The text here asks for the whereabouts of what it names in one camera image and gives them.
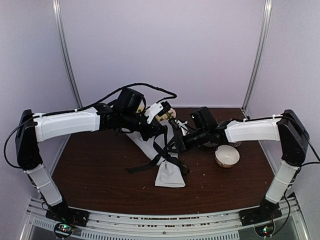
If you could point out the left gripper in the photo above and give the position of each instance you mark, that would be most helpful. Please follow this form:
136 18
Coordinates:
153 129

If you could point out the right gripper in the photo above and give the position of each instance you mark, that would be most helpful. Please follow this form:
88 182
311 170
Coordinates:
180 143

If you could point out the white wrapping paper sheet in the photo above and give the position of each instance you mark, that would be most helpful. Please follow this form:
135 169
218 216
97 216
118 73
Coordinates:
170 169

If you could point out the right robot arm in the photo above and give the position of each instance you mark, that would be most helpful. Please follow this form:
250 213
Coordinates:
285 128

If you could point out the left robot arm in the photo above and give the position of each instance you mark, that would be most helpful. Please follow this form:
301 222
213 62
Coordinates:
123 108

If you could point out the scalloped white dish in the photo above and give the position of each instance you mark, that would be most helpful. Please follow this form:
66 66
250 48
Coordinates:
207 147

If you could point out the round white bowl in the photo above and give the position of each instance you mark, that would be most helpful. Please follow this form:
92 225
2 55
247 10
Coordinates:
226 156

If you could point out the patterned mug yellow inside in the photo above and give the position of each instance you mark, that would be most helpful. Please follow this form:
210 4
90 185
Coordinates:
236 144

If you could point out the front aluminium rail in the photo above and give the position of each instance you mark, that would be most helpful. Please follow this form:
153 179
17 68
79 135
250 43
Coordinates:
223 225

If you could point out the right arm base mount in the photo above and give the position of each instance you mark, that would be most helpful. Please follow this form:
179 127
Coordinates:
262 217

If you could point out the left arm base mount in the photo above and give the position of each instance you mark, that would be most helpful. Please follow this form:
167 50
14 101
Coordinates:
68 219

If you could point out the left aluminium frame post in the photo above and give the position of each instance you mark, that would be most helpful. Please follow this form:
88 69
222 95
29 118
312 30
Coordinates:
65 53

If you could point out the aluminium frame post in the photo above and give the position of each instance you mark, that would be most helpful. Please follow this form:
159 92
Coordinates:
263 35
65 53

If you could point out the right aluminium frame post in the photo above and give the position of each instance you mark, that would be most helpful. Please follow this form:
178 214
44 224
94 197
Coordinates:
263 35

